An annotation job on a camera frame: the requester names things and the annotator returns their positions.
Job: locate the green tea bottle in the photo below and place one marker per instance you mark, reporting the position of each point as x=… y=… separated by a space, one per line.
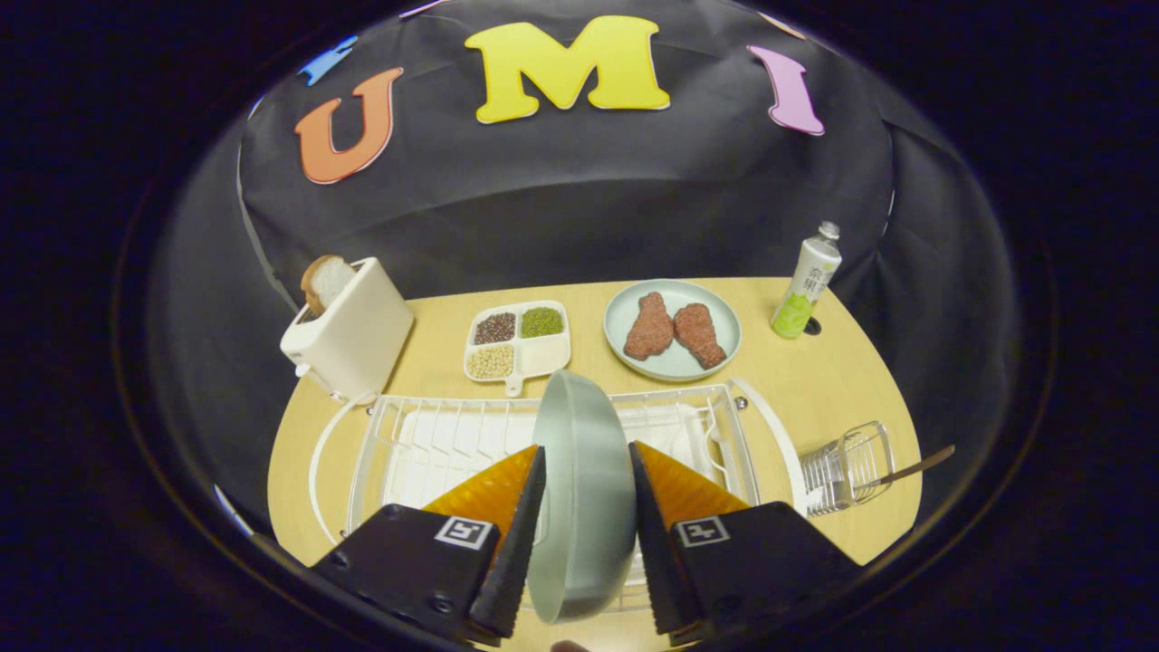
x=806 y=290

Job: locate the white toaster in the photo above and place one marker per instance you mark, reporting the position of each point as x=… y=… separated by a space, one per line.
x=353 y=335

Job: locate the toast bread slice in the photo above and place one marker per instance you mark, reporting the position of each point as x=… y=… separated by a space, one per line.
x=326 y=282

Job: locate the black table grommet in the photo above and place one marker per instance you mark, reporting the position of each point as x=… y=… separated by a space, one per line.
x=812 y=327

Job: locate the brown fried meat piece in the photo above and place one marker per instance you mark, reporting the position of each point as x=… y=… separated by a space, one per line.
x=648 y=326
x=700 y=335

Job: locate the light green plate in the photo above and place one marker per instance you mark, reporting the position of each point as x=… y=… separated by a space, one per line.
x=584 y=489
x=672 y=371

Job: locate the white divided grain tray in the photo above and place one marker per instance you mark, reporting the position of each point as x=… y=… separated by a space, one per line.
x=543 y=356

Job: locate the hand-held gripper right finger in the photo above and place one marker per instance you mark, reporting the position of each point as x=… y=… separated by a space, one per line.
x=654 y=561

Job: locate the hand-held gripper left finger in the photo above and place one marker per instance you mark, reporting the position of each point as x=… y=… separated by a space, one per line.
x=516 y=561

